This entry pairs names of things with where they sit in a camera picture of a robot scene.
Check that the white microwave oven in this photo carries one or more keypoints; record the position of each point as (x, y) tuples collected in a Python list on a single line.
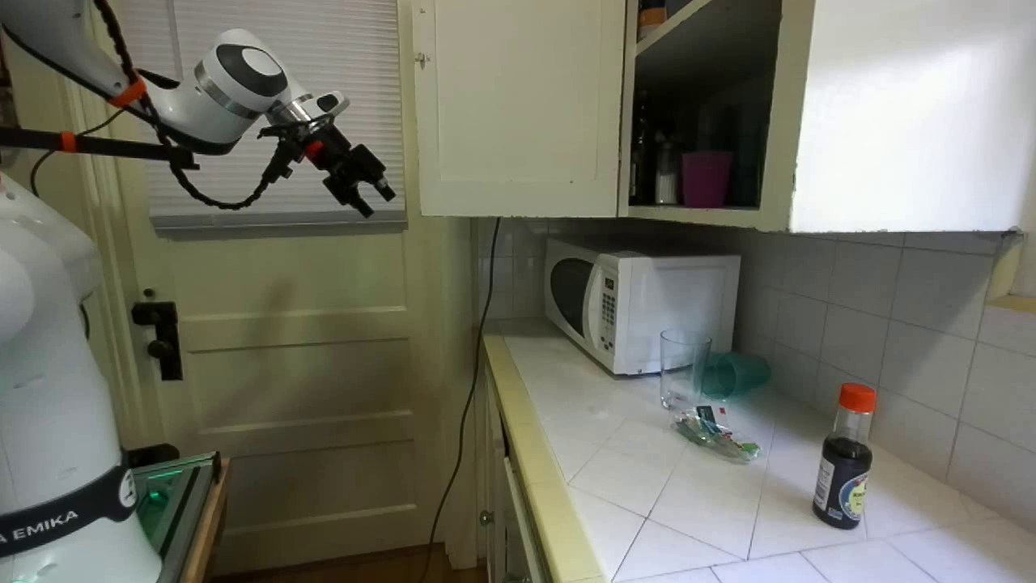
[(659, 308)]

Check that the dark sauce bottle red cap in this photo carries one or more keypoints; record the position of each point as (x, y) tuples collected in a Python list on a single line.
[(842, 476)]

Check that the cream cabinet door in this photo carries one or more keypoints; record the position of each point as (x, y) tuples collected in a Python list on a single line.
[(520, 109)]

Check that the clear drinking glass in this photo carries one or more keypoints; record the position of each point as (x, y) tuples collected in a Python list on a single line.
[(678, 373)]

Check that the black pole orange tape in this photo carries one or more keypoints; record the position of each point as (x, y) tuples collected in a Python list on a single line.
[(98, 144)]

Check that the cream base cabinet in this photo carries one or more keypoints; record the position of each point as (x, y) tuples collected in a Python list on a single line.
[(506, 520)]

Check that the black door latch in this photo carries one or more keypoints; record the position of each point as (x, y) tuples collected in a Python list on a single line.
[(161, 334)]

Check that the white shaker bottle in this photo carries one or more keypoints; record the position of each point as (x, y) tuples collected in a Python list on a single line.
[(669, 180)]

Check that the cream panelled room door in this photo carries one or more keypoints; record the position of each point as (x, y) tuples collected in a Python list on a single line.
[(313, 377)]

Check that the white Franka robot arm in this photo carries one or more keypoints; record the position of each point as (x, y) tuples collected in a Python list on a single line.
[(42, 358)]

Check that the cream wall cabinet frame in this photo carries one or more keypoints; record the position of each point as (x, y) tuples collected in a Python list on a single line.
[(919, 109)]

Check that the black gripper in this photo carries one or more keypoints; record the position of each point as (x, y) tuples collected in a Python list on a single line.
[(325, 131)]

